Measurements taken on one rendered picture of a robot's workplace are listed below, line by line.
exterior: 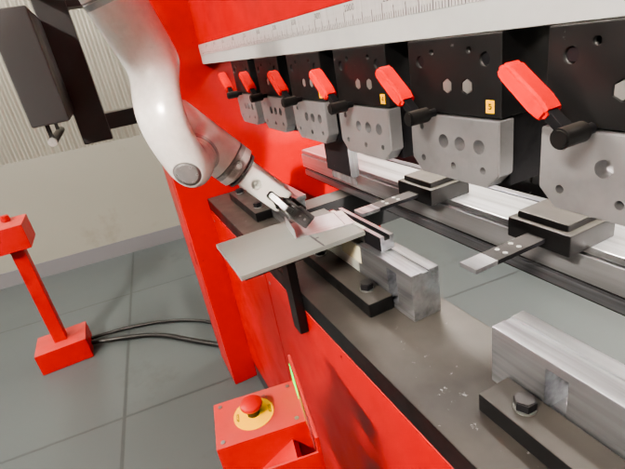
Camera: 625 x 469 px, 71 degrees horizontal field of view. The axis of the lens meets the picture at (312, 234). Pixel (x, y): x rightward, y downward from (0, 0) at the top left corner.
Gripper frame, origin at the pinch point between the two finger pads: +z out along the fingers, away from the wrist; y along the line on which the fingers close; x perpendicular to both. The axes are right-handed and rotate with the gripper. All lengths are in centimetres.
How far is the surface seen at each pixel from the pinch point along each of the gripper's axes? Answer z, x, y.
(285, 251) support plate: -1.0, 6.8, -8.4
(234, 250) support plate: -6.8, 13.8, -1.7
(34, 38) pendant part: -73, 14, 88
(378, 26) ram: -18.0, -29.3, -23.8
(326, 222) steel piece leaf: 6.0, -1.8, -0.6
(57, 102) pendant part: -58, 27, 88
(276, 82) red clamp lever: -18.6, -17.8, 7.1
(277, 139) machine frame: 10, -10, 87
